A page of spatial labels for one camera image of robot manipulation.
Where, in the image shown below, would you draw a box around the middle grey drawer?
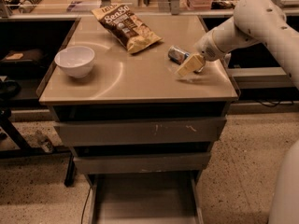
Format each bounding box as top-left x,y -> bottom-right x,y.
74,153 -> 211,175

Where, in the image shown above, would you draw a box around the white bowl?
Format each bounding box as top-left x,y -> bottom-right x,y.
54,46 -> 95,78

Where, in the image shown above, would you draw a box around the top grey drawer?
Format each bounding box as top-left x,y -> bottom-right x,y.
54,117 -> 226,147

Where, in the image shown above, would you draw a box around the plastic bottle on floor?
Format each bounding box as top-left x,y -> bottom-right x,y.
36,130 -> 54,153

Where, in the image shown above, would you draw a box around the black headphones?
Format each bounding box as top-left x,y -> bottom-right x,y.
0,80 -> 21,100

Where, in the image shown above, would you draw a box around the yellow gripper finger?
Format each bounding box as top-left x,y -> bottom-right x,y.
176,54 -> 206,77

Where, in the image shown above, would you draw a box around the open bottom drawer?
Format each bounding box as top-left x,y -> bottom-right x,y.
88,172 -> 204,224

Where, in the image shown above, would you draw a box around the grey drawer cabinet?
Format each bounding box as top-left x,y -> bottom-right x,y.
36,14 -> 241,224

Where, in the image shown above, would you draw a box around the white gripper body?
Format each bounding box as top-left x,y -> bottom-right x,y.
194,31 -> 224,62

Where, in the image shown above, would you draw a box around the sea salt chips bag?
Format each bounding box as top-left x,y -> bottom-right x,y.
92,4 -> 162,54

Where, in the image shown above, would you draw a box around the grey drawer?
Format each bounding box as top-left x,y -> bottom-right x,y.
74,153 -> 211,175
54,117 -> 226,147

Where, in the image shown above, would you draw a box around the red bull can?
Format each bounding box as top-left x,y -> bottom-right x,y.
168,46 -> 195,65

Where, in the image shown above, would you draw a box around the black floor cable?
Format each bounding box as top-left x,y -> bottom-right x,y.
80,186 -> 93,224

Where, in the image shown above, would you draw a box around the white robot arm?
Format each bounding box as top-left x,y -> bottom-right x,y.
176,0 -> 299,224

